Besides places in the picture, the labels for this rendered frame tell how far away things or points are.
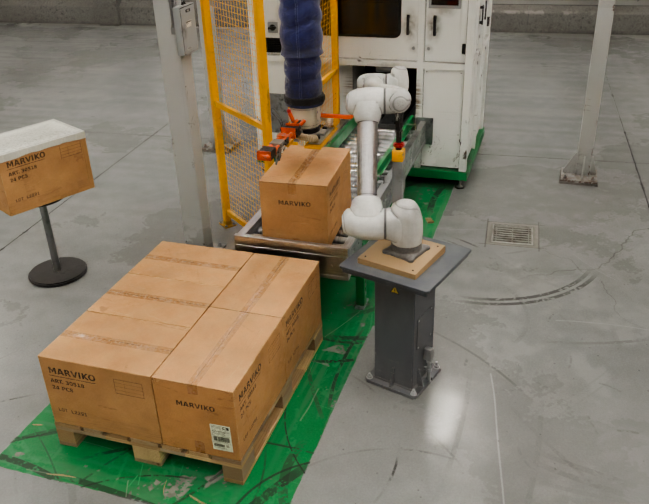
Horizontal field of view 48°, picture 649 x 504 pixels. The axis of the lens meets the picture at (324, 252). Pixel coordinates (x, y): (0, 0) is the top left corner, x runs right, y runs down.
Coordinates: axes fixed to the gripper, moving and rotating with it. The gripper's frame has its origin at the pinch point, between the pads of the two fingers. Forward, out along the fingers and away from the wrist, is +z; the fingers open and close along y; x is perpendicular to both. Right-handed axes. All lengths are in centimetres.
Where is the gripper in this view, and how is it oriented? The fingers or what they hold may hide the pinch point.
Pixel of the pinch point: (398, 136)
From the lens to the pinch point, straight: 441.8
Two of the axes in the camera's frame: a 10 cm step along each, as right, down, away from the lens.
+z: 0.3, 8.8, 4.7
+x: -9.5, -1.1, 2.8
